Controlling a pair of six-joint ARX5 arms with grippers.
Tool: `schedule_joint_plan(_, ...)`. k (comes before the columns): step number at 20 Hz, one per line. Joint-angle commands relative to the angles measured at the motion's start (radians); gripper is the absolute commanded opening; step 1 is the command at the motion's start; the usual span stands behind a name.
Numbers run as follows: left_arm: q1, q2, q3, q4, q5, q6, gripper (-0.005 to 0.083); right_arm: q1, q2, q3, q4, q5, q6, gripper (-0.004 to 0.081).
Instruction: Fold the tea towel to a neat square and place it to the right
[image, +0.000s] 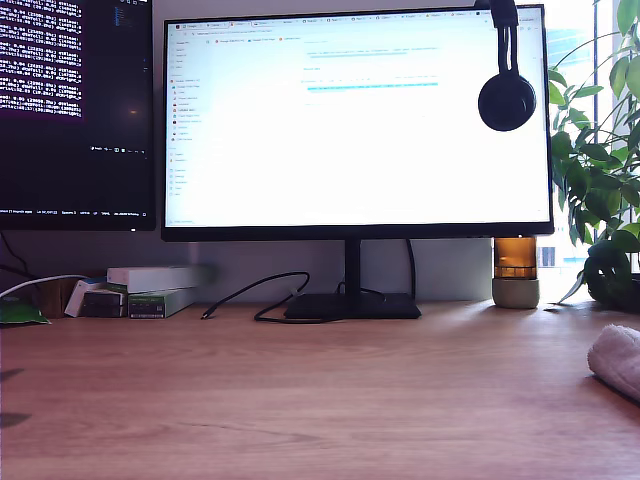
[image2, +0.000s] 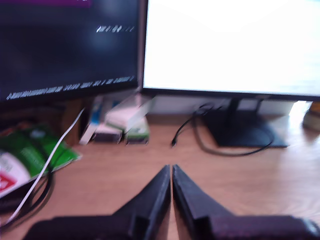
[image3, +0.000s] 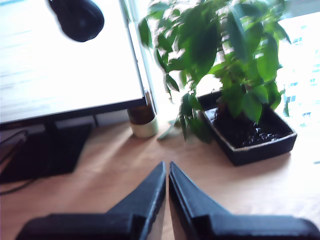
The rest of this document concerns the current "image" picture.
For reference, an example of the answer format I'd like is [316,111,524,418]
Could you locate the white fluffy tea towel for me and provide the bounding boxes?
[587,323,640,404]

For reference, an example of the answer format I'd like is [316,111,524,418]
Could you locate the black monitor with bright screen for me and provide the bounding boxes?
[159,3,556,321]

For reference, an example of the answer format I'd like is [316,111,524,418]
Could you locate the long white box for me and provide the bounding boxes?
[106,264,217,294]

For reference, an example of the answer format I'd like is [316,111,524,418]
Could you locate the green label box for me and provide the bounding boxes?
[127,287,197,320]

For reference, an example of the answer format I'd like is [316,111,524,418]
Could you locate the amber bottle with pale base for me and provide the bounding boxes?
[491,236,542,309]

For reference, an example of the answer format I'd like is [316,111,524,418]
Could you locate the small dark box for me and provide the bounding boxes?
[81,291,127,318]

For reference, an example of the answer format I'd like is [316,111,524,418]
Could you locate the black headphones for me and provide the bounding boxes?
[477,0,539,133]

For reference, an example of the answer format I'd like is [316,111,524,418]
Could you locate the monitor with dark terminal screen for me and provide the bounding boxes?
[0,0,157,232]

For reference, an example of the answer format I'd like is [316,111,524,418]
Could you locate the brown cardboard box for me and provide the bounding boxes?
[38,277,76,319]

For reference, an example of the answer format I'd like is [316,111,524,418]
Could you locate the green leafy houseplant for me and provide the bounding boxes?
[547,0,640,314]

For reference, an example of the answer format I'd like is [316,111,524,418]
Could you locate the green packet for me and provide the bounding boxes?
[0,294,51,326]

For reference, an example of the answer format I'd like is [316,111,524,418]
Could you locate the black usb cable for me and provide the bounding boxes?
[199,270,389,324]

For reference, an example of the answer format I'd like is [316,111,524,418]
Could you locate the black monitor power cable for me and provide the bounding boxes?
[405,238,418,301]

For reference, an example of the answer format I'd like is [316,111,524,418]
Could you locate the white cable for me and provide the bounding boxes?
[0,273,89,299]

